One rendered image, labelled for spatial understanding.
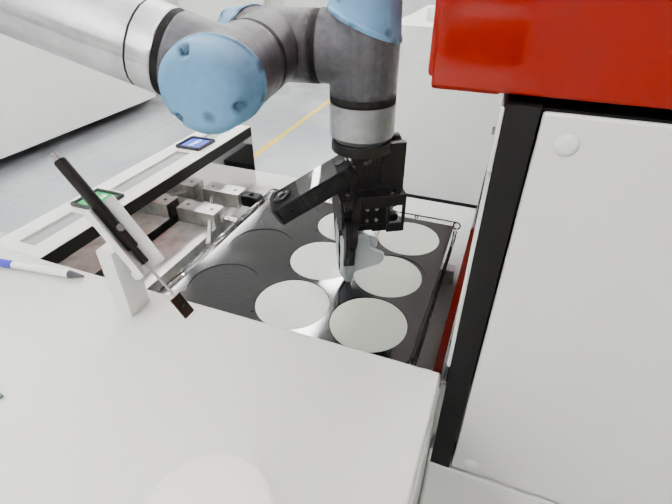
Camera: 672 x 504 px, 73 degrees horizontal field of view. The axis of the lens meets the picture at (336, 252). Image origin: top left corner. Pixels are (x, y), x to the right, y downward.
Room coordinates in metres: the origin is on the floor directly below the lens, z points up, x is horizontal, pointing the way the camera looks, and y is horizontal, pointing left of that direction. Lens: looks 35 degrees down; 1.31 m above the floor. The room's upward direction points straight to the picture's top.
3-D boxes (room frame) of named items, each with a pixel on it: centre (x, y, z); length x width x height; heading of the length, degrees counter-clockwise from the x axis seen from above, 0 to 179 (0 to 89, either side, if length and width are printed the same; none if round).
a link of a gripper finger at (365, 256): (0.50, -0.04, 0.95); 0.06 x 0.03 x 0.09; 100
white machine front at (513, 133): (0.66, -0.26, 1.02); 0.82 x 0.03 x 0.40; 159
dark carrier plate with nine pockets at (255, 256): (0.56, 0.02, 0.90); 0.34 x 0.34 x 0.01; 69
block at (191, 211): (0.72, 0.25, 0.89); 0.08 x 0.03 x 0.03; 69
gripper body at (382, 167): (0.52, -0.04, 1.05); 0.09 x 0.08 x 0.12; 100
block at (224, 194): (0.79, 0.22, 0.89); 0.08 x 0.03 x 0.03; 69
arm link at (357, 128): (0.52, -0.03, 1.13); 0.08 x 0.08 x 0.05
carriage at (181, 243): (0.64, 0.27, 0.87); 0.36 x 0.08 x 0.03; 159
